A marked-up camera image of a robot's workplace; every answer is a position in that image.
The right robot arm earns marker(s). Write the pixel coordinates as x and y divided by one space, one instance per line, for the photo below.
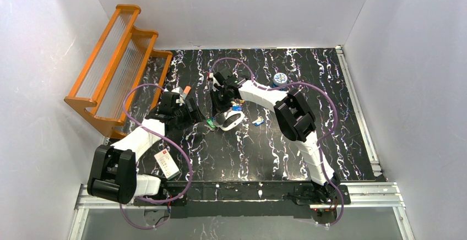
294 115

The blue round tin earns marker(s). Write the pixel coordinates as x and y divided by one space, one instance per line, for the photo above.
279 79

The orange capped white highlighter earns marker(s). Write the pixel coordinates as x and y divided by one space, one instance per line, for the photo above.
186 91

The blue tagged key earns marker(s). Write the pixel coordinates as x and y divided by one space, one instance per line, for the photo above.
258 121

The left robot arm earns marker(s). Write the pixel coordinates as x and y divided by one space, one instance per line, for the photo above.
114 176

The yellow tagged key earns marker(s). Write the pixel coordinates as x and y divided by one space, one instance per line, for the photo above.
236 106

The white label box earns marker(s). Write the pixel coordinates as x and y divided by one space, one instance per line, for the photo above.
167 164

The orange wooden tiered rack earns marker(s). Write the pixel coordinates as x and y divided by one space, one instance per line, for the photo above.
115 66

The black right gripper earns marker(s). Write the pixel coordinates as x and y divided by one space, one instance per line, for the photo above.
222 104

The green tagged key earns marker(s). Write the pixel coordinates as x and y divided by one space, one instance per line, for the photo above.
210 124

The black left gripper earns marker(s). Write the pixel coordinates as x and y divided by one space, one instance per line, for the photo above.
196 113

